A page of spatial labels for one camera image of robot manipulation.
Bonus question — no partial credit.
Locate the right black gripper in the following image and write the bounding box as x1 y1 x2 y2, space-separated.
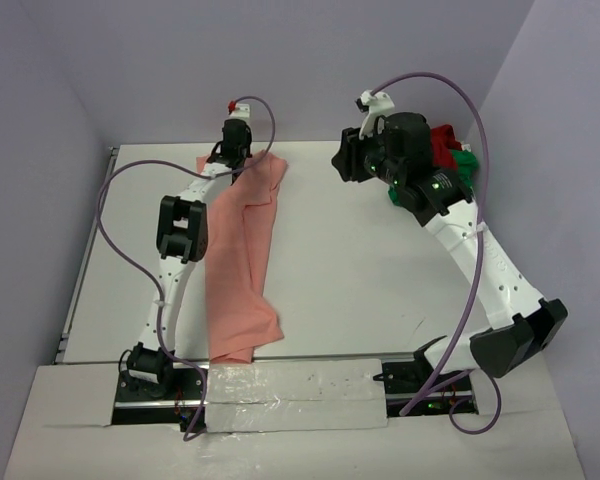
330 118 405 187

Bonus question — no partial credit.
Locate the salmon pink t shirt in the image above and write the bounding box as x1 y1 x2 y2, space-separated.
204 153 288 364

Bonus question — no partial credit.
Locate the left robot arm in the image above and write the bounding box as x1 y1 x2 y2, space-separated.
127 113 252 399

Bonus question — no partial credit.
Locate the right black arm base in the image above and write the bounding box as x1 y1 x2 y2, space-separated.
369 357 479 417

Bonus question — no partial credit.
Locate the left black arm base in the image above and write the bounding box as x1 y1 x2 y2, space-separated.
111 368 202 433

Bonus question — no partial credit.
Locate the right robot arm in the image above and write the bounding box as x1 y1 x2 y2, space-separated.
332 112 568 391

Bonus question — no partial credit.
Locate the red t shirt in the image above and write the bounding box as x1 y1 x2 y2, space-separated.
431 124 462 170

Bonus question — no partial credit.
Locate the green t shirt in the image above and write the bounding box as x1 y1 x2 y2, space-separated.
387 150 478 209

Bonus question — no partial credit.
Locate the white cardboard front panel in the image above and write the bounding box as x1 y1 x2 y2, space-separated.
0 351 596 480

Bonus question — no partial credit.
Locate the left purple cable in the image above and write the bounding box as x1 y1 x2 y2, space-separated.
96 94 277 444

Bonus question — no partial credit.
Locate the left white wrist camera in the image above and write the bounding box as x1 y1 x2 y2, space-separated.
228 100 251 123

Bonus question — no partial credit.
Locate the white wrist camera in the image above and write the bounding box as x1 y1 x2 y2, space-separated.
356 90 395 139
228 100 251 123

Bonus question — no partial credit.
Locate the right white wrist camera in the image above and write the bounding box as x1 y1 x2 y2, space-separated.
356 90 395 139

